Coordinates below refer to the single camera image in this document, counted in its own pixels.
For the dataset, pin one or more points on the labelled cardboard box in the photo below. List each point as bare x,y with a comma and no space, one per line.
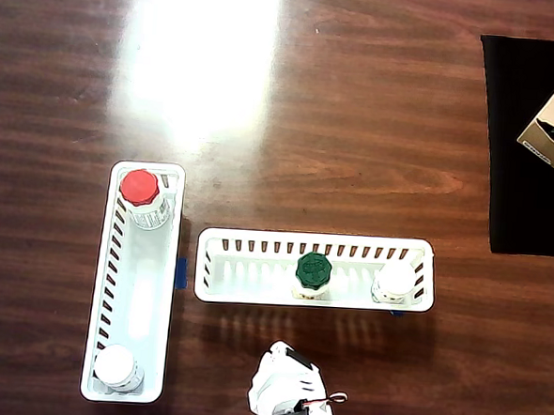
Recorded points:
551,113

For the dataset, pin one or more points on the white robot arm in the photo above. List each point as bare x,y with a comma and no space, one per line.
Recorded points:
285,387

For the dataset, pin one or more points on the white cap clear bottle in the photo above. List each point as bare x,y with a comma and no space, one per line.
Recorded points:
113,366
397,278

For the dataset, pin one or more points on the green cap white bottle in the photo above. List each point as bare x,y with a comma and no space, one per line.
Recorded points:
314,268

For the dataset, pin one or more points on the red cap white bottle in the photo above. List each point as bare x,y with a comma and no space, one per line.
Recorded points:
139,187

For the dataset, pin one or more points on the black mat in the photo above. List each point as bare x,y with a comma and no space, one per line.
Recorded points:
518,184

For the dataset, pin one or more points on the blue tape strip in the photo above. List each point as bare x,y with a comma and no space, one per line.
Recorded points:
396,313
181,274

